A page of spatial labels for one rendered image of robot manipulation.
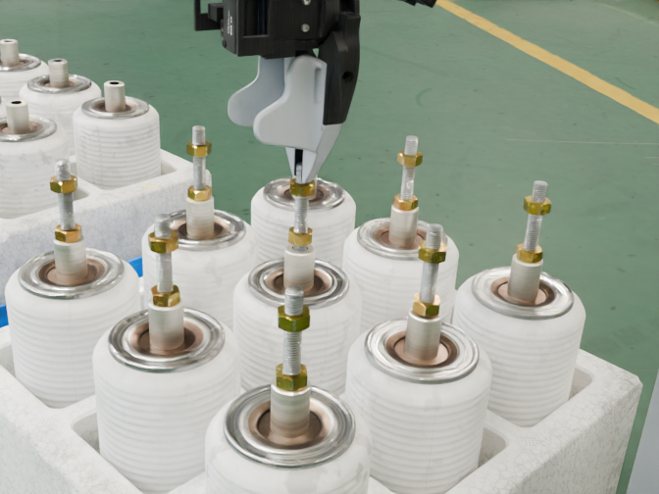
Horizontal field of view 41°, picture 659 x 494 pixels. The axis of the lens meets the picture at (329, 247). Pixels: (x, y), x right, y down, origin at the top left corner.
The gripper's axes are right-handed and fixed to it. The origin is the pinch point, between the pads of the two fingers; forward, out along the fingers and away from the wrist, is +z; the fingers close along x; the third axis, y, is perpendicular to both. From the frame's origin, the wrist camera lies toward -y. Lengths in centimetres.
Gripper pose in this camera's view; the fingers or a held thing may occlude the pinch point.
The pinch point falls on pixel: (312, 159)
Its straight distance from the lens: 61.2
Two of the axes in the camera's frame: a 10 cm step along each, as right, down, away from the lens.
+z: -0.5, 8.9, 4.5
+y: -8.7, 1.8, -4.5
